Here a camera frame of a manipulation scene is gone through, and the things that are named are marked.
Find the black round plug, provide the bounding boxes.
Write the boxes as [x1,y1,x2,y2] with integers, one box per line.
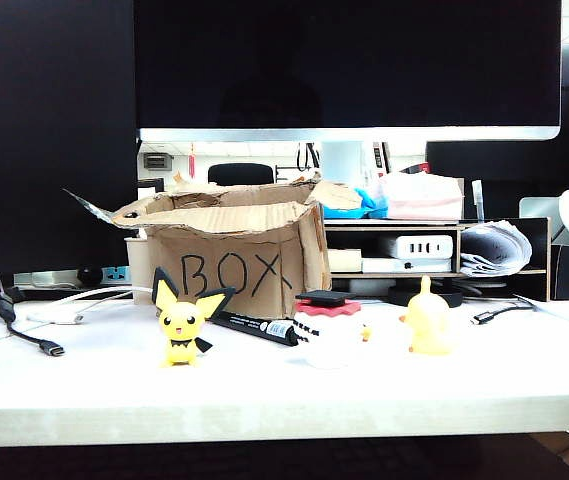
[76,264,104,289]

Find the flat white device box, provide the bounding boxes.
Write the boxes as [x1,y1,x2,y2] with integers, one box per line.
[361,257,453,274]

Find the black round monitor base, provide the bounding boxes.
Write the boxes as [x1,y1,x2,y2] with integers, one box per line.
[387,284,465,308]

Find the wooden desk organizer shelf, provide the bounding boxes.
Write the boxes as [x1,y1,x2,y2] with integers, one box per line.
[323,217,551,301]

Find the black marker pen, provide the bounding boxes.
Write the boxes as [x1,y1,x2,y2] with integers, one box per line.
[211,309,299,348]

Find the yellow Pichu doll black ears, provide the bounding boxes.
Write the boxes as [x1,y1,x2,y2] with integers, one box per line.
[151,266,238,369]

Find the small black monitor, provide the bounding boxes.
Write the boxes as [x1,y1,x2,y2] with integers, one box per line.
[426,141,569,219]

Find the plain yellow Pikachu doll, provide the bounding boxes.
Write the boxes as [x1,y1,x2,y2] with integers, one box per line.
[398,274,454,357]

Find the white USB-C cable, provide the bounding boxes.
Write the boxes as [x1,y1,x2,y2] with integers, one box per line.
[26,284,153,325]

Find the black office chair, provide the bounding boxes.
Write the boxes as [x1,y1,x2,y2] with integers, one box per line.
[207,163,275,187]

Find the thin black USB-C cable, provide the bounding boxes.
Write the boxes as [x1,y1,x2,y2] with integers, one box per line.
[471,303,535,326]

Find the white power strip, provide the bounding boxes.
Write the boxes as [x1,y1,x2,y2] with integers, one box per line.
[12,264,133,291]

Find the small cream box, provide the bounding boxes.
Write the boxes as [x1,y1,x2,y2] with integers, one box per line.
[327,248,364,274]

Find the pink tissue pack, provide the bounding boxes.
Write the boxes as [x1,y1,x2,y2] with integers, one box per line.
[376,172,465,221]

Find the white multi-port charger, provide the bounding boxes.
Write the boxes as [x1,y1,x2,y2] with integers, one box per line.
[396,234,454,260]

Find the white doll red black hat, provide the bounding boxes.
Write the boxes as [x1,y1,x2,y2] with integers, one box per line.
[288,288,373,370]

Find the large black monitor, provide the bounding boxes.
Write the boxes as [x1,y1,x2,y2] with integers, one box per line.
[0,0,139,309]

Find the cardboard box marked BOX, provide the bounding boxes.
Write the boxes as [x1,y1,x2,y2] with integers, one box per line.
[63,172,365,321]

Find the rolled white papers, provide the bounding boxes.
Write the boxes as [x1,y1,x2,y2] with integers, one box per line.
[458,219,534,278]

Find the small black box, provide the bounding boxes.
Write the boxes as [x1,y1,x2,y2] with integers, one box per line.
[549,243,569,301]

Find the blue wet wipes pack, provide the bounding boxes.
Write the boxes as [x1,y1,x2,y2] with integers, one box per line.
[322,187,390,220]

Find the large silver-framed monitor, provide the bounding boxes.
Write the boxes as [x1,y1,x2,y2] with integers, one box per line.
[133,0,563,143]

